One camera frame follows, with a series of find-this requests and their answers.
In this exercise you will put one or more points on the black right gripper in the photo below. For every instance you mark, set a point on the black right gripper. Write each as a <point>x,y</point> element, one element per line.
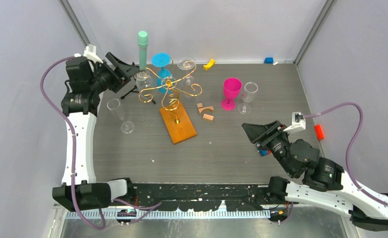
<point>255,132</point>

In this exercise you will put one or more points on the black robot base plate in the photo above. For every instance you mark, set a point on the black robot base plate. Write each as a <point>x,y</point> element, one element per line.
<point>201,197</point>

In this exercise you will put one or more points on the aluminium frame rail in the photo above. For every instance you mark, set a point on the aluminium frame rail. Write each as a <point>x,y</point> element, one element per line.
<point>80,22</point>

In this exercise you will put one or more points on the clear wine glass front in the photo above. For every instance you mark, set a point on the clear wine glass front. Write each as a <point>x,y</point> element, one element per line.
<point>249,93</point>

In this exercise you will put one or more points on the small blue block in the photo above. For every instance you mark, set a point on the small blue block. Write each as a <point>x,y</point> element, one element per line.
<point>269,60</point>

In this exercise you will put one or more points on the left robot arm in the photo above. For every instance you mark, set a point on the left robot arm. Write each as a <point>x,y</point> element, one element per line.
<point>88,78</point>

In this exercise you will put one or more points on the yellow curved block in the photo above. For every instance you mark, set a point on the yellow curved block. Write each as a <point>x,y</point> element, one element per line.
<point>209,65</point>

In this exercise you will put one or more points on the colourful toy block calculator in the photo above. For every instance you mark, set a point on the colourful toy block calculator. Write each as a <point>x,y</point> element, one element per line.
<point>264,152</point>

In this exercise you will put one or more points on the green microphone on tripod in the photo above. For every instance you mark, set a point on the green microphone on tripod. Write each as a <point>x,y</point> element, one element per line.
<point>142,42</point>

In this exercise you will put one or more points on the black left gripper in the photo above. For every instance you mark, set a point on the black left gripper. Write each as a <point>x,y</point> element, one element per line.
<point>120,79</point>

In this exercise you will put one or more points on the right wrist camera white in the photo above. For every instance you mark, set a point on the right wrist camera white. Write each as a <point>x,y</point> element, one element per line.
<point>298,123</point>

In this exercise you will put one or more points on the red block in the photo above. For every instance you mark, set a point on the red block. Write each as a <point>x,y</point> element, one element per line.
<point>319,132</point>

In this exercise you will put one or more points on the orange wooden rack base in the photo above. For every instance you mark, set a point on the orange wooden rack base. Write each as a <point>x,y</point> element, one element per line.
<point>178,124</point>

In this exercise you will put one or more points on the blue plastic wine glass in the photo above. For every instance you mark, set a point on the blue plastic wine glass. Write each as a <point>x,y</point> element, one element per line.
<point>161,60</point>

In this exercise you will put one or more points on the wooden arch block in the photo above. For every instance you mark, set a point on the wooden arch block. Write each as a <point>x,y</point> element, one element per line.
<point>206,109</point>

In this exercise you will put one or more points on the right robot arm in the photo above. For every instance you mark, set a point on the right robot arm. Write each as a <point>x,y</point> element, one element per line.
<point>325,183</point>

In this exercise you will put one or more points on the pink plastic wine glass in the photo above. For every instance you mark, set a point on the pink plastic wine glass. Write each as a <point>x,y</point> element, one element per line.
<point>231,89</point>

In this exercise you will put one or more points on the clear wine glass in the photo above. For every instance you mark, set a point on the clear wine glass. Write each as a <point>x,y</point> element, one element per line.
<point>249,93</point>
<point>187,72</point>
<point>116,108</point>
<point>143,79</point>

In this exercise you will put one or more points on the wooden rectangular block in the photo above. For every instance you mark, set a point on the wooden rectangular block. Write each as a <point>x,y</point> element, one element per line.
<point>208,117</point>

